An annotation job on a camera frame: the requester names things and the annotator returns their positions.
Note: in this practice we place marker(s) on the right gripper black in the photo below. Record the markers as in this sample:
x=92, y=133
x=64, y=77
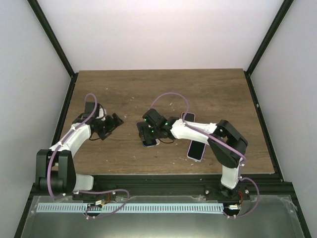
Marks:
x=144, y=134

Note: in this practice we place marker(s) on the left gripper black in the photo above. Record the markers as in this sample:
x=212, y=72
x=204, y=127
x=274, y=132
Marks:
x=112, y=125

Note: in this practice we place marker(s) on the beige phone case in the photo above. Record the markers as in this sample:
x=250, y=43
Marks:
x=157, y=142

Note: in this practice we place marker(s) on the pink phone case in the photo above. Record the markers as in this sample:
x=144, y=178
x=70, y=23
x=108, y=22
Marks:
x=188, y=116

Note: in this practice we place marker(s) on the lavender phone case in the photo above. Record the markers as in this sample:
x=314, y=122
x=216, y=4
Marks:
x=196, y=151

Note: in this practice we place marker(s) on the black phone blue edge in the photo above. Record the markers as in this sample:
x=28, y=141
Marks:
x=149, y=143

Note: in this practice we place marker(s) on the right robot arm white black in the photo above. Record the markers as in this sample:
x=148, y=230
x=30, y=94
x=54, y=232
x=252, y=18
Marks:
x=227, y=144

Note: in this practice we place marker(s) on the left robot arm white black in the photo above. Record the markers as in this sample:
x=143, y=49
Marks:
x=55, y=171

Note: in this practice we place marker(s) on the metal front plate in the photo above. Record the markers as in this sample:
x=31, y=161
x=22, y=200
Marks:
x=268, y=217

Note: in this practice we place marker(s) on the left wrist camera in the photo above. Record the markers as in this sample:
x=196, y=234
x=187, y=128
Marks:
x=102, y=114

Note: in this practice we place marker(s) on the black aluminium frame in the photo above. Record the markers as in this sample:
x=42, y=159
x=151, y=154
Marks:
x=270, y=184

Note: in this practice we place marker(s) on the light blue slotted cable duct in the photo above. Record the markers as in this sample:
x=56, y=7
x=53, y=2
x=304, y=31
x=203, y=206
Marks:
x=204, y=208

